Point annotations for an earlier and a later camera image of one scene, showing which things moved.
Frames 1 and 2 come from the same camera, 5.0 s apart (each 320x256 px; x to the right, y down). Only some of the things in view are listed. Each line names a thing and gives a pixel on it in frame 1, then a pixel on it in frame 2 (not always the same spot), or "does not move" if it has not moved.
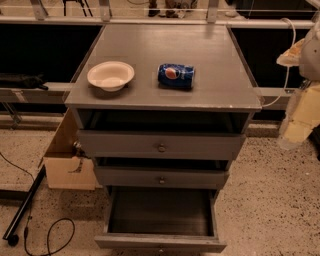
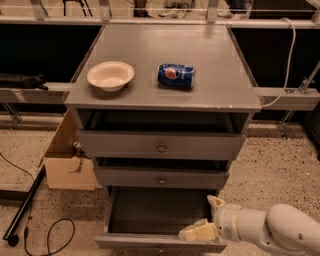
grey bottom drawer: [161, 219] does not move
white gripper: [310, 60] -> [226, 220]
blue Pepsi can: [175, 76] does not move
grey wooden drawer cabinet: [149, 137] does not move
